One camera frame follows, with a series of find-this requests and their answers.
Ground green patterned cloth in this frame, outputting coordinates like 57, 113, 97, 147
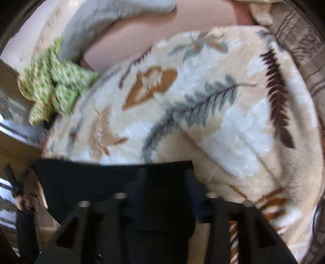
17, 38, 99, 126

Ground grey quilted pillow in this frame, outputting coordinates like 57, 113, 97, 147
60, 0, 177, 67

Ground black pants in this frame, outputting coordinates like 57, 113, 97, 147
30, 160, 211, 264

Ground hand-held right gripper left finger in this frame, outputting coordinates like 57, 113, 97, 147
34, 168, 149, 264

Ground brown striped floral pillow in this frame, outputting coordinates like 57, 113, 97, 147
269, 2, 325, 193

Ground cream printed cloth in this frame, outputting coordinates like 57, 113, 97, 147
248, 0, 283, 26

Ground pink bed sheet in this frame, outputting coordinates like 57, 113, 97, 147
81, 0, 254, 72

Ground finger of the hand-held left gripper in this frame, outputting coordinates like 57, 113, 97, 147
16, 170, 29, 201
5, 164, 19, 197

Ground leaf print fleece blanket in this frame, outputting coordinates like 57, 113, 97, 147
42, 25, 323, 264

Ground wooden wardrobe with mirror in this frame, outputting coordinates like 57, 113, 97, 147
0, 59, 51, 254

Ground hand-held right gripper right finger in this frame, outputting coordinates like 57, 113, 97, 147
185, 168, 300, 264

